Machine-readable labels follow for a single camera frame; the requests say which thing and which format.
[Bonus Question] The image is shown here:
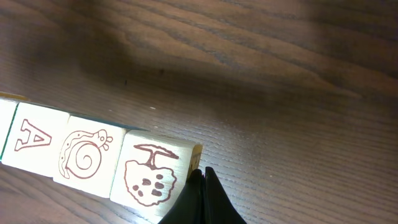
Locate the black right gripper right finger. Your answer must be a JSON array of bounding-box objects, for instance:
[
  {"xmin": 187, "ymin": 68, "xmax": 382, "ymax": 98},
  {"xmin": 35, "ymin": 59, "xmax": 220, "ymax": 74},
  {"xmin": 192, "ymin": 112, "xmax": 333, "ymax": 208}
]
[{"xmin": 203, "ymin": 167, "xmax": 246, "ymax": 224}]

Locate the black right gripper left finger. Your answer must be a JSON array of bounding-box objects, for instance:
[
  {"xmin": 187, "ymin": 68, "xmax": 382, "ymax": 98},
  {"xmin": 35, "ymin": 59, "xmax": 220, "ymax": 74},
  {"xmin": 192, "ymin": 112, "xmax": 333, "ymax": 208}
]
[{"xmin": 159, "ymin": 169, "xmax": 203, "ymax": 224}]

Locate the wooden block yellow side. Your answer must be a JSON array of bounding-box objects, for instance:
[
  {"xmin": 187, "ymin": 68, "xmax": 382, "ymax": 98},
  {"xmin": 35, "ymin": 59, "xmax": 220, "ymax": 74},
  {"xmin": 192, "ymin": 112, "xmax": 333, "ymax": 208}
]
[{"xmin": 110, "ymin": 131, "xmax": 203, "ymax": 222}]

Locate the wooden block red side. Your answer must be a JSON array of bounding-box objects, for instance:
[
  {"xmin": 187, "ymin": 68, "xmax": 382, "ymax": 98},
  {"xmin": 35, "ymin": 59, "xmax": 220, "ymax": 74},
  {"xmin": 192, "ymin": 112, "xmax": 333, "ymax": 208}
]
[{"xmin": 53, "ymin": 114, "xmax": 142, "ymax": 198}]

